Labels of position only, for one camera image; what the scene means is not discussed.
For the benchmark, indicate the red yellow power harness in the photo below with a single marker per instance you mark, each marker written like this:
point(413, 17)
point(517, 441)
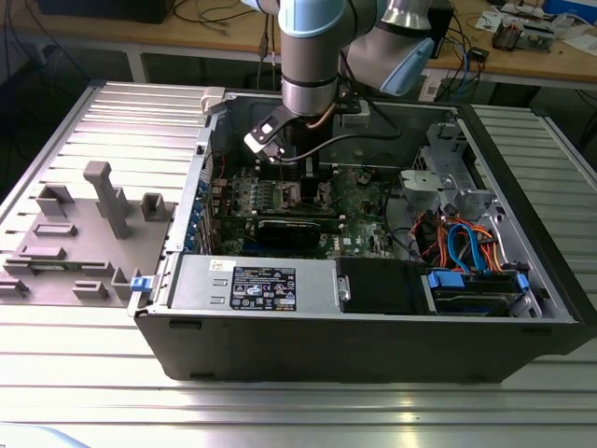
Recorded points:
point(440, 238)

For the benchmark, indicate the green RAM stick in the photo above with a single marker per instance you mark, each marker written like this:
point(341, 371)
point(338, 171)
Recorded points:
point(51, 267)

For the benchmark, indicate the black drive box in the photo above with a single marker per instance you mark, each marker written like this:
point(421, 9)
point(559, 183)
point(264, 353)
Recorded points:
point(378, 284)

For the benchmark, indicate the coin battery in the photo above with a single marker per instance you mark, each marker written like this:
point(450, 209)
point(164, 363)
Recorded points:
point(366, 177)

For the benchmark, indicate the black monitor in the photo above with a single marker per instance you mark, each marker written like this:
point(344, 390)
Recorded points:
point(102, 9)

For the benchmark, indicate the black PC case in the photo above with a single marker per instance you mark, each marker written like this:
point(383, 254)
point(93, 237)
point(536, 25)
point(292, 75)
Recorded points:
point(326, 345)

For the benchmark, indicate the blue case latch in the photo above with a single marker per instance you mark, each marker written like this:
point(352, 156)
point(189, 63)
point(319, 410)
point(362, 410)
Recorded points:
point(141, 284)

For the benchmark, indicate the white square sticker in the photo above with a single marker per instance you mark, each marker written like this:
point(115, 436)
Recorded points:
point(349, 242)

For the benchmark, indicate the metal disk bay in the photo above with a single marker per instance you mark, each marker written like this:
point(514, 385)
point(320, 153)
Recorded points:
point(524, 305)

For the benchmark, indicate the small black box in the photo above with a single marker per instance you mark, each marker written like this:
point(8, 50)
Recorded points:
point(478, 53)

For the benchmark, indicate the hard disk in blue carrier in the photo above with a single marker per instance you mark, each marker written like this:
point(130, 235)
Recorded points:
point(448, 280)

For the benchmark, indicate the white printed tag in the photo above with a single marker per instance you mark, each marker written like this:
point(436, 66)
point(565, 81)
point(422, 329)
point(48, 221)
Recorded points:
point(434, 91)

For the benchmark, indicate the grey power supply unit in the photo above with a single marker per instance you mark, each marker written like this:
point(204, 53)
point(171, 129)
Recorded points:
point(200, 284)

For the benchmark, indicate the black graphics card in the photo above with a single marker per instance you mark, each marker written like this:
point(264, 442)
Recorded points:
point(289, 233)

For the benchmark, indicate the silver metal drive cage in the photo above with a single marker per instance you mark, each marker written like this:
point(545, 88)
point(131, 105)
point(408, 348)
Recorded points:
point(422, 184)

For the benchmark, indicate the dark electronic module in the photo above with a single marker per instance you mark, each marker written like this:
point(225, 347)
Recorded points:
point(506, 37)

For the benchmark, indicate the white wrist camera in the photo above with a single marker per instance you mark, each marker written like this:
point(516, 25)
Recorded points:
point(261, 135)

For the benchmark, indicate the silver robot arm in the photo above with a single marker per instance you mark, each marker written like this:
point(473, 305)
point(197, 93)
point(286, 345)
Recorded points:
point(308, 56)

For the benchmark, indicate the grey electronic box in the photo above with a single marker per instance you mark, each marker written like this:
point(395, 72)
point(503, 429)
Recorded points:
point(536, 33)

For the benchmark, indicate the wooden desk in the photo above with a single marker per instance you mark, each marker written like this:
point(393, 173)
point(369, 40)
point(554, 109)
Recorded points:
point(186, 35)

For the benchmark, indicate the grey parts rack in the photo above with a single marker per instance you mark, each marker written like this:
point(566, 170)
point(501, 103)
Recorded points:
point(93, 247)

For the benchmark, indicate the blue box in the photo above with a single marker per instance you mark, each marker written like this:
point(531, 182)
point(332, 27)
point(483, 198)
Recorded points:
point(569, 5)

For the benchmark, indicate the green motherboard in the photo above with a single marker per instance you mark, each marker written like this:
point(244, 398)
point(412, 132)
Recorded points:
point(359, 219)

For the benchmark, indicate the CPU socket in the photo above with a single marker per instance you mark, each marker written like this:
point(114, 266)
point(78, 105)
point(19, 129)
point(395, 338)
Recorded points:
point(291, 196)

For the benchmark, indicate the white paper sheet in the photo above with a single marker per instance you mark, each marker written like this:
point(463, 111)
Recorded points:
point(490, 18)

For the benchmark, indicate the grey camera box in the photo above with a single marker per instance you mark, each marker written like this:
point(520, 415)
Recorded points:
point(354, 116)

